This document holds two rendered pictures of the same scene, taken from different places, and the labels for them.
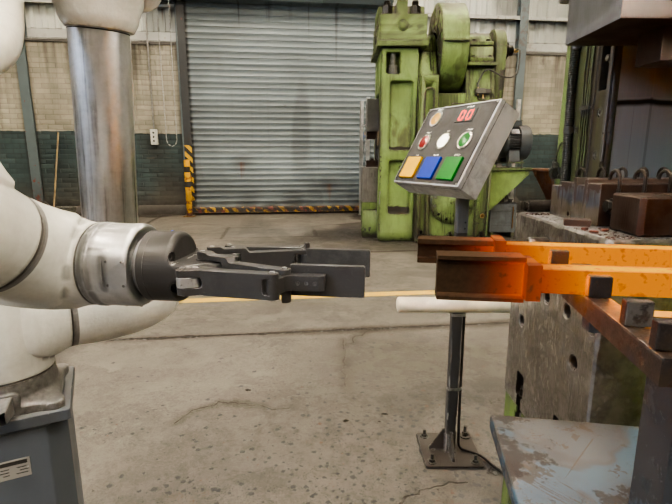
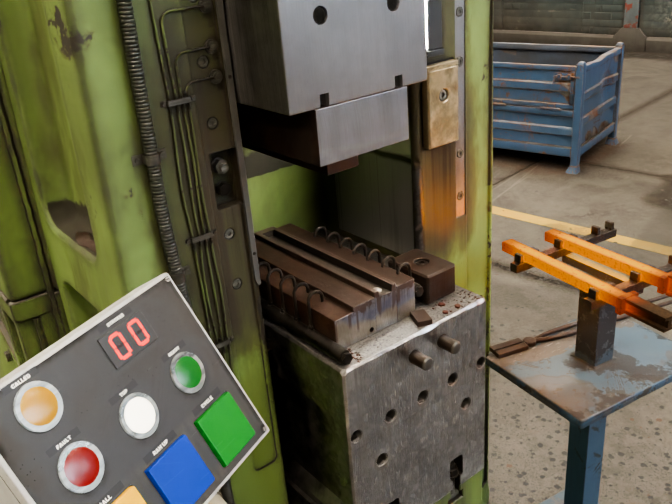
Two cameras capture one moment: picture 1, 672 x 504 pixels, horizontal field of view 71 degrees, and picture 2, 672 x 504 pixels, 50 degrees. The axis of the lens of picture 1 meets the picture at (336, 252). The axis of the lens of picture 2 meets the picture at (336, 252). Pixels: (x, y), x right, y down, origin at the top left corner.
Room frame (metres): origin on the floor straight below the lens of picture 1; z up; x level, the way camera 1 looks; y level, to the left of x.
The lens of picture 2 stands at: (1.72, 0.42, 1.63)
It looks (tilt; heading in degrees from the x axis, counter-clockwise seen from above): 25 degrees down; 233
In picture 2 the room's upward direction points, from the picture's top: 5 degrees counter-clockwise
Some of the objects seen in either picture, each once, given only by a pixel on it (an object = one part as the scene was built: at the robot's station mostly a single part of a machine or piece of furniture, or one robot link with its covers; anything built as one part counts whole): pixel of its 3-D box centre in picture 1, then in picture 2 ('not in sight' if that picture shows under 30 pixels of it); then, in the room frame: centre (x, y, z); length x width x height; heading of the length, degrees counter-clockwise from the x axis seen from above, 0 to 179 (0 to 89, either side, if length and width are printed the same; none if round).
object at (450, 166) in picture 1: (450, 169); (224, 428); (1.37, -0.33, 1.01); 0.07 x 0.05 x 0.07; 24
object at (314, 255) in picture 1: (338, 262); not in sight; (0.50, 0.00, 0.93); 0.07 x 0.01 x 0.03; 82
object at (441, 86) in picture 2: not in sight; (440, 104); (0.64, -0.61, 1.27); 0.09 x 0.02 x 0.17; 179
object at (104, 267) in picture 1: (128, 264); not in sight; (0.49, 0.22, 0.93); 0.09 x 0.06 x 0.09; 172
